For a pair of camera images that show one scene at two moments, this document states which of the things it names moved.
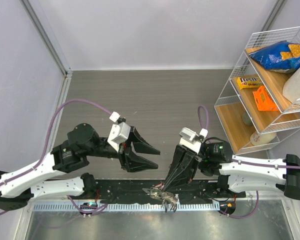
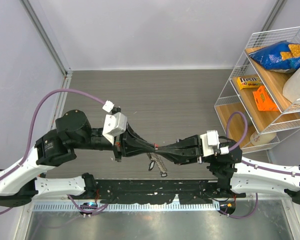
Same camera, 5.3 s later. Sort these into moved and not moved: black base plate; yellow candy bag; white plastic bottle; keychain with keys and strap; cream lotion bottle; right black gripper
Moved: keychain with keys and strap; right black gripper
Not moved: black base plate; cream lotion bottle; yellow candy bag; white plastic bottle
